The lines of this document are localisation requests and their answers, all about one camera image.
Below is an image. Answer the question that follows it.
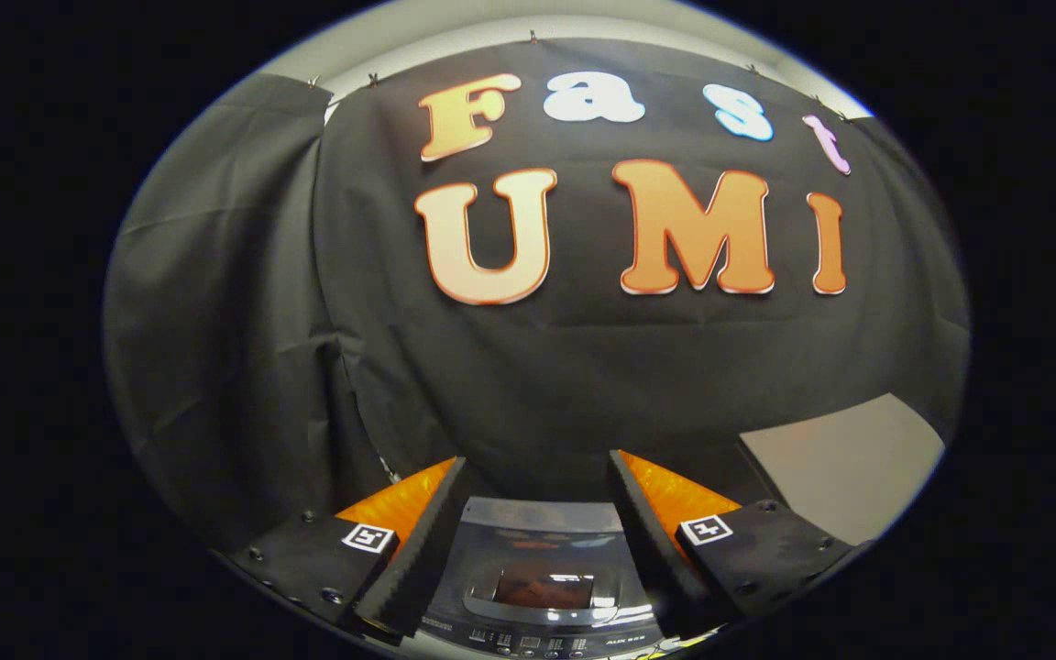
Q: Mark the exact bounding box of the dark transparent washing machine lid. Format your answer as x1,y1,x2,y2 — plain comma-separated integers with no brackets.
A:
444,498,657,629

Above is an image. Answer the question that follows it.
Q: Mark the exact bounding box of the grey washing machine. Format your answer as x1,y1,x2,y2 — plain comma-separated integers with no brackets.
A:
413,495,676,660

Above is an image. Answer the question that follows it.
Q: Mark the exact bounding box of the black backdrop cloth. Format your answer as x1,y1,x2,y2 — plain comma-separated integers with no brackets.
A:
102,37,971,551

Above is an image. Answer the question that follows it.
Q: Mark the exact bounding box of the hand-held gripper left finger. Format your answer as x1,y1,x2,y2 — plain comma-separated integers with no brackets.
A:
230,456,469,640

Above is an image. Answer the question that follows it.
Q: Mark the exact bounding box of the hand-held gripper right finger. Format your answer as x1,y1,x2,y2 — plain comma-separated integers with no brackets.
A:
608,449,855,639

